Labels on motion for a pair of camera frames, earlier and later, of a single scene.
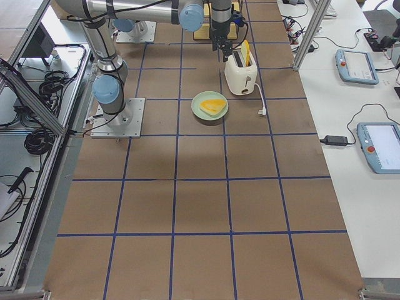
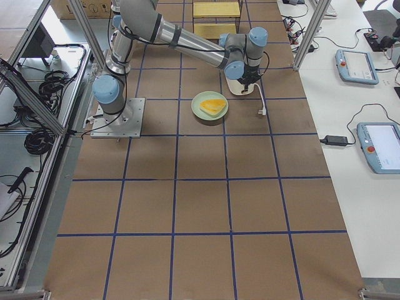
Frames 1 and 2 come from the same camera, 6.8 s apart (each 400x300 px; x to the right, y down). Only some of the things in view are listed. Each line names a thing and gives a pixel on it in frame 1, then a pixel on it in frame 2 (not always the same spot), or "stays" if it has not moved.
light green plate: x=209 y=105 stays
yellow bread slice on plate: x=212 y=107 stays
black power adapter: x=335 y=140 stays
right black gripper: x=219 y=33 -> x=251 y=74
